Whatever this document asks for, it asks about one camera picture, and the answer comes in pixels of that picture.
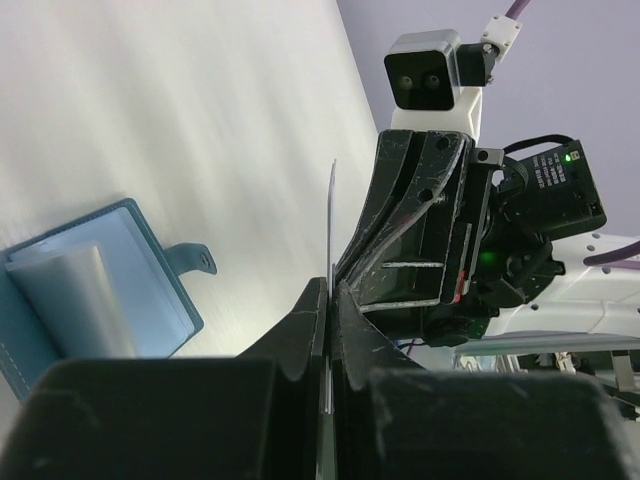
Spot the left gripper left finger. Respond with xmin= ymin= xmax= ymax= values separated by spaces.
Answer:
xmin=1 ymin=278 xmax=328 ymax=479

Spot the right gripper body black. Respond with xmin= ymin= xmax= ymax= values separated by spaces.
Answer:
xmin=421 ymin=156 xmax=565 ymax=346

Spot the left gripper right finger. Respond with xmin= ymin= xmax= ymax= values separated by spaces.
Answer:
xmin=331 ymin=284 xmax=639 ymax=479

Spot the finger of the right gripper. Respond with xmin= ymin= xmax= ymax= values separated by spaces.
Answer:
xmin=349 ymin=204 xmax=455 ymax=312
xmin=336 ymin=130 xmax=473 ymax=283

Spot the silver VIP card top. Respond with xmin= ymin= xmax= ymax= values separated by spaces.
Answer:
xmin=324 ymin=159 xmax=337 ymax=415

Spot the blue leather card holder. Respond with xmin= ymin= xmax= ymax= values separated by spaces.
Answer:
xmin=1 ymin=198 xmax=217 ymax=401

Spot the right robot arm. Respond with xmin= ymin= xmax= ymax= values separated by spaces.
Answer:
xmin=334 ymin=130 xmax=639 ymax=347

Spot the aluminium frame rail front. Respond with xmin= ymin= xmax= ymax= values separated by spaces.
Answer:
xmin=455 ymin=333 xmax=639 ymax=356

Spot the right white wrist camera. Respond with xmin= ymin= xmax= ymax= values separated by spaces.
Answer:
xmin=384 ymin=29 xmax=499 ymax=141

